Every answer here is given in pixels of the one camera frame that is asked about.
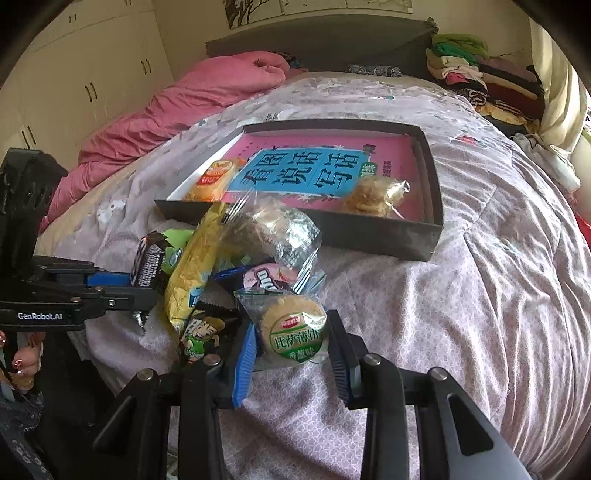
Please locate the dark patterned cloth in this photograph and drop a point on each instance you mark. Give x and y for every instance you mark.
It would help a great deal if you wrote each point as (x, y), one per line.
(374, 70)

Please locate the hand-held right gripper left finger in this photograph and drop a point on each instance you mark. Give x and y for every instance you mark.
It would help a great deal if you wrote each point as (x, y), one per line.
(243, 369)

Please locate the cream wardrobe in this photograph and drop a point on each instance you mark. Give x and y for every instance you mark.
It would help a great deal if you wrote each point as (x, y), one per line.
(92, 60)

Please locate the wall poster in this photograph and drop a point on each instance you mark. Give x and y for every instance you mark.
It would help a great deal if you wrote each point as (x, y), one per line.
(258, 7)

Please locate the clear-wrapped brown cake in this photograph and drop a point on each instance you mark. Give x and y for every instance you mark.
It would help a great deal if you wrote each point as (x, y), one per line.
(272, 230)

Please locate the yellow candy packet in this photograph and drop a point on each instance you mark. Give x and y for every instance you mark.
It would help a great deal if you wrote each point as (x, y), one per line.
(194, 267)

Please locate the person's left hand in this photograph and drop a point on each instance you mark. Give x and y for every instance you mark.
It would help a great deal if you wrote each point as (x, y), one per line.
(28, 362)

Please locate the clear-wrapped yellow pastry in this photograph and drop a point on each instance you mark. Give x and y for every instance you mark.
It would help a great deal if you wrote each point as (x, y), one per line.
(369, 196)

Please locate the blue cookie packet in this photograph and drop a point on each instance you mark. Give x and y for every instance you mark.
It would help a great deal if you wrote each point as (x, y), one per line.
(231, 273)

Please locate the printed grey blanket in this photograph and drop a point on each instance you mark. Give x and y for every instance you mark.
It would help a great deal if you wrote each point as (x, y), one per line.
(461, 300)

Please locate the brown chocolate bar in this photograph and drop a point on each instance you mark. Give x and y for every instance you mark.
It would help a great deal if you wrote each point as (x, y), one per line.
(147, 263)

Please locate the green-label cracker packet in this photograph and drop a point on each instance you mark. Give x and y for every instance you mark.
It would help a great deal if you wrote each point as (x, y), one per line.
(291, 332)

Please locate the orange snack packet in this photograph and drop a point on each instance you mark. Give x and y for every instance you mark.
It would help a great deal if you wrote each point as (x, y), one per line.
(214, 180)

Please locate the dark grey box tray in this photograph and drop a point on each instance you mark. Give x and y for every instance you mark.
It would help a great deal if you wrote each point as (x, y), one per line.
(369, 235)

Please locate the cartoon figure snack packet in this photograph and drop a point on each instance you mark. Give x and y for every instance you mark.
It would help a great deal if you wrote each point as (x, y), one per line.
(203, 337)

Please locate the light green snack packet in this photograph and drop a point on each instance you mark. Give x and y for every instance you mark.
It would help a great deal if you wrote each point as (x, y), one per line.
(178, 242)

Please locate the white cloth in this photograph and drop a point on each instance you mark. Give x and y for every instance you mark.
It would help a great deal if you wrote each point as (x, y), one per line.
(549, 161)

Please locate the pink and blue book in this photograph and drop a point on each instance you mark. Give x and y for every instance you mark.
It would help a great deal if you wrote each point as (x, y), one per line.
(295, 170)

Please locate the pink cookie packet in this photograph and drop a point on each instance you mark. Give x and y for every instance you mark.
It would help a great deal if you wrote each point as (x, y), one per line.
(268, 279)

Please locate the pink quilt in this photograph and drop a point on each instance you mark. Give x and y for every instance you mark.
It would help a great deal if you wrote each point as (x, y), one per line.
(161, 115)

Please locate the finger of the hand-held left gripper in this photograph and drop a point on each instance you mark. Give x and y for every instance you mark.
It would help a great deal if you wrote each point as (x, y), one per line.
(108, 279)
(124, 300)

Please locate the person's dark patterned clothing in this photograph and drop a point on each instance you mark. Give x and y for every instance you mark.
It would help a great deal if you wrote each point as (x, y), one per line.
(27, 438)

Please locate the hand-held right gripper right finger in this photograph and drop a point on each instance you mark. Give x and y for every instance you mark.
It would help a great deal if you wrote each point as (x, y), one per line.
(339, 371)

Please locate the cream curtain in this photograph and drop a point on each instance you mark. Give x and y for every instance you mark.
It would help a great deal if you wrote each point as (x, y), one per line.
(554, 92)

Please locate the dark grey headboard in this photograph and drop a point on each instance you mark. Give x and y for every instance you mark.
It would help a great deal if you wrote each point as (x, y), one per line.
(323, 46)

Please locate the pile of folded clothes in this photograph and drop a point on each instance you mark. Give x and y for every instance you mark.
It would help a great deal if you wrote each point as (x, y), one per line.
(489, 83)

